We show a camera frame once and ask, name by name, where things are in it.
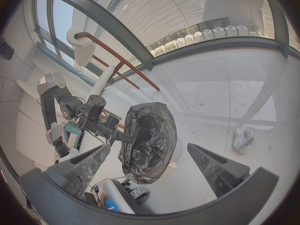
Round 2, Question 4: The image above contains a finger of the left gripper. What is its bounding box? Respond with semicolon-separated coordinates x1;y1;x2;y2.
112;131;135;145

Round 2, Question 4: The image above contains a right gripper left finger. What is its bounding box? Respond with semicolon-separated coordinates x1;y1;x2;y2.
45;142;111;198

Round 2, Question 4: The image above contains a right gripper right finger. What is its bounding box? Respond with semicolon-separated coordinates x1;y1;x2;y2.
187;143;250;198

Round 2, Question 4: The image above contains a black plastic bag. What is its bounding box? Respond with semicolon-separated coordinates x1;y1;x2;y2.
118;102;178;185

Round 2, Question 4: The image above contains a white paper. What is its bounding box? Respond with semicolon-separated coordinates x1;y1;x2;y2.
233;125;255;155

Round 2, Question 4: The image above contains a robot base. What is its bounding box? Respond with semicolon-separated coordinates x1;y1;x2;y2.
55;122;151;215

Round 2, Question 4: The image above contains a white trash bin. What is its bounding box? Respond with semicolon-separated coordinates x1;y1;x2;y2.
167;134;185;165

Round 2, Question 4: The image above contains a wooden chair with white cushions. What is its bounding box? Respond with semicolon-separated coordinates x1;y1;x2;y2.
66;28;160;135

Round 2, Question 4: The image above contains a window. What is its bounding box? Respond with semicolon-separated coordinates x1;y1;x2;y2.
23;0;300;88

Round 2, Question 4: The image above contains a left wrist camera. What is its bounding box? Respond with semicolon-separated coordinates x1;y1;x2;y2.
106;114;123;132

